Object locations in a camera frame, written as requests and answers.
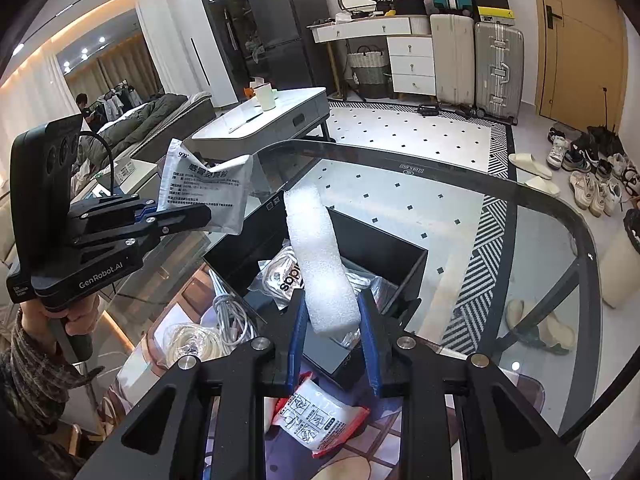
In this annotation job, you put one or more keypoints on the black cardboard box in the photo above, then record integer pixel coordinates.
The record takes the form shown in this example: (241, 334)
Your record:
(390, 260)

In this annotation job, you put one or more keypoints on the white printed medicine packet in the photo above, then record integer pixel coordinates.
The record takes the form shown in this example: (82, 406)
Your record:
(210, 185)

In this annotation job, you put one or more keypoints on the black floor tool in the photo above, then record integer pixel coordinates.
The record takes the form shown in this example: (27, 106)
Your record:
(430, 109)

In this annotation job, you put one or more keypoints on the cream slipper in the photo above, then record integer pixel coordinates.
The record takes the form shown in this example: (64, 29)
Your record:
(530, 165)
(544, 186)

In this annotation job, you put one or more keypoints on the white packet with red edge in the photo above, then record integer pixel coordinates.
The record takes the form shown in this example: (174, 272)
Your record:
(320, 415)

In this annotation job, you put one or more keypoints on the cream trash bin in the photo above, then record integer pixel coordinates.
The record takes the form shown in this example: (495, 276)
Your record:
(620, 260)

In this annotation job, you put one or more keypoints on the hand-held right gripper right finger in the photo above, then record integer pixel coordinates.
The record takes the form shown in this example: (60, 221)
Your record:
(367, 345)

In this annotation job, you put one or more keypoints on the clear bag of white socks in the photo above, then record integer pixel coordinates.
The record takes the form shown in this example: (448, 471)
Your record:
(285, 280)

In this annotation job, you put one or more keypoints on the clothes rack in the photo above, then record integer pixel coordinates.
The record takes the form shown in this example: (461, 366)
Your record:
(115, 102)

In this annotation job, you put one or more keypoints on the printed cartoon mat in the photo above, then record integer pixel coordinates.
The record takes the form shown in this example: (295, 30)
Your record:
(380, 440)

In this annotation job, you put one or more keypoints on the wooden door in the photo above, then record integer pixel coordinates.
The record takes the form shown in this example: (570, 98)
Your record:
(580, 50)

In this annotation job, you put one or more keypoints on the orange tissue box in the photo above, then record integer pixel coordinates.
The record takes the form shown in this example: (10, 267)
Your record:
(250, 92)

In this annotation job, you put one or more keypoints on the pile of sneakers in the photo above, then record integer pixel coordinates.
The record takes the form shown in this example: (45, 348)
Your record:
(590, 185)

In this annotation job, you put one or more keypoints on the glossy black wardrobe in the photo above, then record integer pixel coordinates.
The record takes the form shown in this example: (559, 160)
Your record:
(220, 35)

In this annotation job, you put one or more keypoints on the tan slipper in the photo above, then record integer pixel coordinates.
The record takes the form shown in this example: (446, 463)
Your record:
(540, 320)

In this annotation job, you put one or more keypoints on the black and white rug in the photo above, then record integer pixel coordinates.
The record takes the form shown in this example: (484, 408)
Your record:
(425, 130)

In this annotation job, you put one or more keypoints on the person's left hand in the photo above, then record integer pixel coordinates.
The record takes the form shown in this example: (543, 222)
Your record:
(82, 317)

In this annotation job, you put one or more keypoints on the black bag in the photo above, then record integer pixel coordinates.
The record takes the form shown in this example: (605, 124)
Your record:
(407, 4)

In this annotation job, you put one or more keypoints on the white dressing table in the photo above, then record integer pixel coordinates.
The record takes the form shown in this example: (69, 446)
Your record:
(410, 65)

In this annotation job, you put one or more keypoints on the white foam block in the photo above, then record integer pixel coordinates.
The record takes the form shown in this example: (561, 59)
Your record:
(315, 260)

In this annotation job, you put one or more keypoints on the bed with grey duvet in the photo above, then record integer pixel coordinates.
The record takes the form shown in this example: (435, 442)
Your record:
(150, 115)

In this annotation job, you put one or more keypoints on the woven laundry basket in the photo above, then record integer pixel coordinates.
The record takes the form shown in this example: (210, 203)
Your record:
(369, 72)

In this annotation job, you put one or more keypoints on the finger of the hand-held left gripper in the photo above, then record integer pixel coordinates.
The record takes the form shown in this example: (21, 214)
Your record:
(120, 205)
(180, 217)

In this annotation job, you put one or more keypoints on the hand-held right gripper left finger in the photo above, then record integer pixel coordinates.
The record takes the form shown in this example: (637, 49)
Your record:
(300, 345)

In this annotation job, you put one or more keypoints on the dark grey fridge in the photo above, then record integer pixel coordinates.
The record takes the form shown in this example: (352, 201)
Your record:
(285, 20)

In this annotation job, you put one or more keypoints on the white cup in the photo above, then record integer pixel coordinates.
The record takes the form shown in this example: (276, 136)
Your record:
(265, 97)

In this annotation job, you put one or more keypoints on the beige suitcase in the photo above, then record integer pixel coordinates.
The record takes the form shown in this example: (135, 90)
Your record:
(452, 60)

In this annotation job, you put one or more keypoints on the plain black shoe box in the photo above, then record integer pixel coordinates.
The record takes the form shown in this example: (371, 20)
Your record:
(490, 2)

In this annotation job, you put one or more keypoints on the person's left forearm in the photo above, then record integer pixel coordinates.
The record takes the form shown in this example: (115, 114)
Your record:
(25, 385)

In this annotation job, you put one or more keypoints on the yellow and black shoe box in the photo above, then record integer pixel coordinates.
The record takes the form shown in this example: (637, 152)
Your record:
(494, 15)

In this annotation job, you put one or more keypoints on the silver suitcase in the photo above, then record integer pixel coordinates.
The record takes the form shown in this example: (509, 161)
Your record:
(500, 70)

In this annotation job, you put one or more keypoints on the white coffee table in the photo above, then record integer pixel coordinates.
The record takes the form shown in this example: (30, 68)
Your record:
(290, 110)

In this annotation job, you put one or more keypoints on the black umbrella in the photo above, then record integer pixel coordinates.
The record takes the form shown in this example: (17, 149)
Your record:
(607, 132)

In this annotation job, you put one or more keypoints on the small white printed box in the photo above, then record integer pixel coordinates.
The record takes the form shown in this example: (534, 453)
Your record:
(125, 170)

